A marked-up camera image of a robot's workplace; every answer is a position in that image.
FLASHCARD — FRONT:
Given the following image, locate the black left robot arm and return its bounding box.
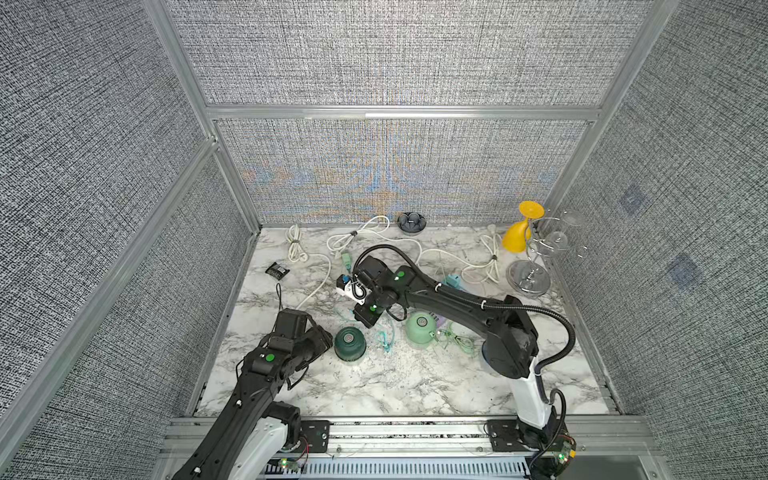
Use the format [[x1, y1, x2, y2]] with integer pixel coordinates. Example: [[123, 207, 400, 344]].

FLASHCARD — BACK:
[[174, 309, 332, 479]]

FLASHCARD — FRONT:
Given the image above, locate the yellow plastic goblet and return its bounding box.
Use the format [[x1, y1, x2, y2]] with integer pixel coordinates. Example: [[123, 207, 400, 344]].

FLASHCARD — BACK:
[[502, 200, 546, 253]]

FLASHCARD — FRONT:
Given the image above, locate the light green charging cable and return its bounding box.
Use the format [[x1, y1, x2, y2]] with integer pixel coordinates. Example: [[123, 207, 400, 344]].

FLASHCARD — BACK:
[[434, 323, 481, 356]]

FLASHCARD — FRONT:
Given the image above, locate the chrome wire glass rack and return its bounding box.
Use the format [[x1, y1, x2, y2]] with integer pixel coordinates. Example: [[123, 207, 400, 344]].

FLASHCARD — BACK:
[[506, 210, 588, 298]]

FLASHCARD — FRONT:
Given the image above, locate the teal charging cable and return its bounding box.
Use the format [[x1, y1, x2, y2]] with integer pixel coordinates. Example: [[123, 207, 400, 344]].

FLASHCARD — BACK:
[[332, 266, 400, 355]]

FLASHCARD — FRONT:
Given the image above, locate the white power cord middle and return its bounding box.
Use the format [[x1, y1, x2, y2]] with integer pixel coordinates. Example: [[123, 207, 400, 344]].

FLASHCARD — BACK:
[[326, 215, 433, 265]]

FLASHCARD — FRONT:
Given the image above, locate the green usb wall adapter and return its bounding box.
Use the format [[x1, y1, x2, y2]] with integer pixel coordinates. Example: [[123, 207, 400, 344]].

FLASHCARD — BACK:
[[341, 252, 352, 272]]

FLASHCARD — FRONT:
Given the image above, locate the white power cord left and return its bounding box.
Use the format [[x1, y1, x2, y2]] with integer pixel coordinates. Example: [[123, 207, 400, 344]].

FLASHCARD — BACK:
[[285, 224, 333, 312]]

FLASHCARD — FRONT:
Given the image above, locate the dark green meat grinder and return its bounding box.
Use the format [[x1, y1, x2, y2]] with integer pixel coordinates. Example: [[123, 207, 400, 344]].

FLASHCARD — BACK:
[[333, 326, 367, 362]]

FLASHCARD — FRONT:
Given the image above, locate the small black packet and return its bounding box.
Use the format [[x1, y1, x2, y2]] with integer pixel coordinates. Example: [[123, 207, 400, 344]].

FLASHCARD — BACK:
[[265, 262, 290, 281]]

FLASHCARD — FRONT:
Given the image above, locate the light green meat grinder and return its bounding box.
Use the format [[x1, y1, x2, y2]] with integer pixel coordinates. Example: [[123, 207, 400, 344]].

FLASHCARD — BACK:
[[405, 311, 437, 349]]

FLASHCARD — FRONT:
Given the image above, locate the purple power strip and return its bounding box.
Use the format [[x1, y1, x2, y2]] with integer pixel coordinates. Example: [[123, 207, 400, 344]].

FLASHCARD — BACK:
[[434, 315, 448, 329]]

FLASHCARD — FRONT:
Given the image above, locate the teal usb wall adapter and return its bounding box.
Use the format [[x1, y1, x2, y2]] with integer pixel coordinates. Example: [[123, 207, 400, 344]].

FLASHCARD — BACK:
[[444, 274, 465, 291]]

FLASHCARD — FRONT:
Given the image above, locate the clear wine glass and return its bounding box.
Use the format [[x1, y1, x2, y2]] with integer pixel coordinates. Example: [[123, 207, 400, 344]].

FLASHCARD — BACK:
[[542, 230, 571, 254]]

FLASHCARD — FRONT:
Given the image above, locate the black grinder blade lid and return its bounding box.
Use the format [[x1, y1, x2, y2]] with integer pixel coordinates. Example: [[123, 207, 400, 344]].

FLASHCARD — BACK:
[[396, 212, 427, 235]]

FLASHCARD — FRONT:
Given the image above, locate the white power cord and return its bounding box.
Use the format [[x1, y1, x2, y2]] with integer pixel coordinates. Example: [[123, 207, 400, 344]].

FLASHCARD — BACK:
[[416, 224, 505, 286], [326, 215, 433, 265], [285, 224, 333, 312]]

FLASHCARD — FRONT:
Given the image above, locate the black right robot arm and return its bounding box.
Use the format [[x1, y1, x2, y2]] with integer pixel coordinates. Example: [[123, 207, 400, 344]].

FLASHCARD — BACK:
[[350, 244, 576, 452]]

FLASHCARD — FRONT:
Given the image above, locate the white power cord right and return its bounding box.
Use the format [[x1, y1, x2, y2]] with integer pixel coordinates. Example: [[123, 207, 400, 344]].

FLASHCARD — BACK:
[[416, 224, 505, 286]]

